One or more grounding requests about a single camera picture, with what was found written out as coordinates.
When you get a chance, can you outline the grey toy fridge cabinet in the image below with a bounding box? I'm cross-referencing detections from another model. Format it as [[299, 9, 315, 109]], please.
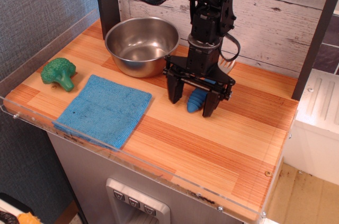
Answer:
[[48, 133, 240, 223]]

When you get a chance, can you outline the yellow object at corner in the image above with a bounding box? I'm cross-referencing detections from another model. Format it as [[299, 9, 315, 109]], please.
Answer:
[[17, 212, 41, 224]]

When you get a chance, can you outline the white toy sink unit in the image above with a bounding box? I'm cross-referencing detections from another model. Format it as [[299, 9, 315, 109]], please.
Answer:
[[283, 69, 338, 184]]

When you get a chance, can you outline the clear acrylic table guard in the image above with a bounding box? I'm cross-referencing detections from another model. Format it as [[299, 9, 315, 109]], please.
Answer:
[[1, 11, 297, 223]]

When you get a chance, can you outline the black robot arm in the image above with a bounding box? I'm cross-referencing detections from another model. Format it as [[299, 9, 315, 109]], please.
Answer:
[[164, 0, 239, 117]]

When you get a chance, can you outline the silver dispenser panel with buttons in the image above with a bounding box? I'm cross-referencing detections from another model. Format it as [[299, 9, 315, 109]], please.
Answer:
[[105, 178, 171, 223]]

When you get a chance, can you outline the green toy broccoli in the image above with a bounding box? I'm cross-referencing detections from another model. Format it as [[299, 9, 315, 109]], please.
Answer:
[[41, 58, 76, 92]]

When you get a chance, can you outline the dark vertical post right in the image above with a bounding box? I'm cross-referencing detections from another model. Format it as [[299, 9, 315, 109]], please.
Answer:
[[291, 0, 338, 101]]

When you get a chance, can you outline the blue folded cloth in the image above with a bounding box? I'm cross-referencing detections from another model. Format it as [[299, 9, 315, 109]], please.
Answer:
[[53, 75, 152, 149]]

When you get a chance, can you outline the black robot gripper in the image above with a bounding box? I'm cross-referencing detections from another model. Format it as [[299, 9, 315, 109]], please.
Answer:
[[164, 40, 235, 118]]

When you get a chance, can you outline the blue handled metal fork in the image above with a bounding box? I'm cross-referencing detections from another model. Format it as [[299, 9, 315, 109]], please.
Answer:
[[186, 58, 235, 113]]

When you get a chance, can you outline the stainless steel bowl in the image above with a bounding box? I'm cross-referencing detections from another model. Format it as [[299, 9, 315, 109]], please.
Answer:
[[105, 17, 180, 78]]

